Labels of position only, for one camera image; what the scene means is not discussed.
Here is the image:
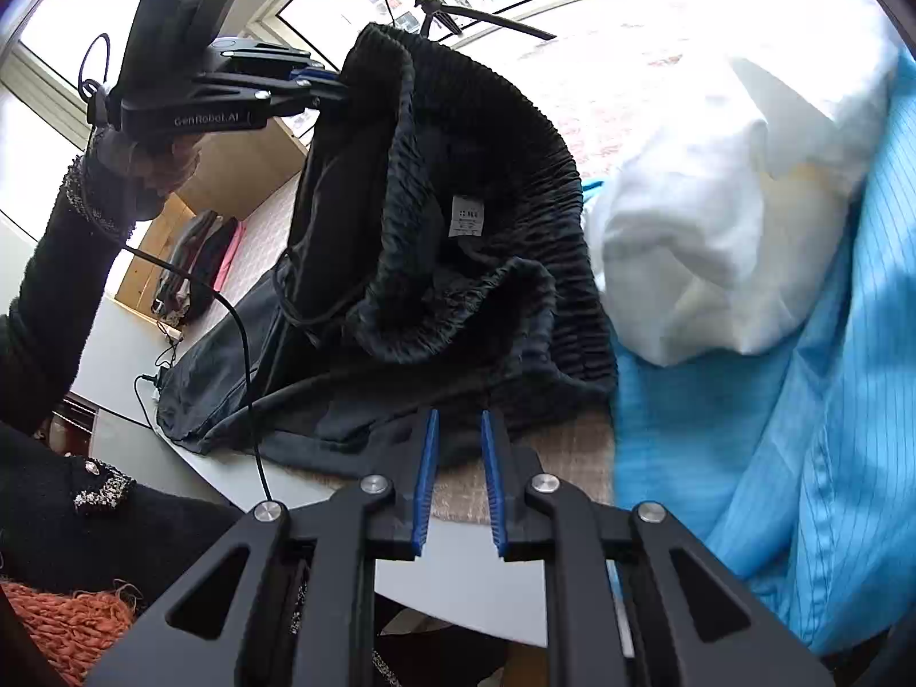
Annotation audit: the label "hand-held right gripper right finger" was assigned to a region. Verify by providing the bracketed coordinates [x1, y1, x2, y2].
[479, 409, 835, 687]

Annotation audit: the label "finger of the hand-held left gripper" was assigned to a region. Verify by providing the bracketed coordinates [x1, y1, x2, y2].
[207, 72, 353, 117]
[212, 35, 334, 85]

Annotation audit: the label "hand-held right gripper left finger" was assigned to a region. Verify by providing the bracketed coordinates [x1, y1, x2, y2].
[84, 408, 441, 687]

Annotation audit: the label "dark pants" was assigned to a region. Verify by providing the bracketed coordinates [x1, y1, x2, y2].
[153, 21, 621, 482]

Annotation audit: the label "person's left forearm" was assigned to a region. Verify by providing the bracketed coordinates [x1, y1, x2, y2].
[0, 150, 160, 437]

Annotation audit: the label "person's left hand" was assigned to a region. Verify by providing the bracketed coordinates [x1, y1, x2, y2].
[93, 130, 205, 223]

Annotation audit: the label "light wood cabinet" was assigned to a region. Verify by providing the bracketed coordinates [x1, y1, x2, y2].
[114, 113, 310, 317]

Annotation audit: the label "pink garment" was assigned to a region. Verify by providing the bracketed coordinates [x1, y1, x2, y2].
[193, 218, 248, 303]

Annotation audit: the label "black tripod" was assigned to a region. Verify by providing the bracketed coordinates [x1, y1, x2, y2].
[402, 0, 559, 44]

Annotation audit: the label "blue striped garment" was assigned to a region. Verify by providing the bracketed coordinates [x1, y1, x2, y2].
[578, 50, 916, 661]

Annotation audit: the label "person's black knit top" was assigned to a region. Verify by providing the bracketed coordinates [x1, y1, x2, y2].
[0, 418, 248, 606]

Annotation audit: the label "white cloth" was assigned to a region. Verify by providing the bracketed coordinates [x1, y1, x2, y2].
[583, 10, 903, 369]

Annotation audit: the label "orange knit cloth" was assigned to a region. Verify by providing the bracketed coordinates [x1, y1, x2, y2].
[0, 578, 145, 687]

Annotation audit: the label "window frame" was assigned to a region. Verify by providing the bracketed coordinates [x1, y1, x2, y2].
[0, 0, 860, 244]

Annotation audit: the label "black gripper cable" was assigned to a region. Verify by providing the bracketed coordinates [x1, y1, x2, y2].
[75, 32, 277, 506]

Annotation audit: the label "black cable with plug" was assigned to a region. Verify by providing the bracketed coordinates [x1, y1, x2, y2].
[132, 322, 191, 439]

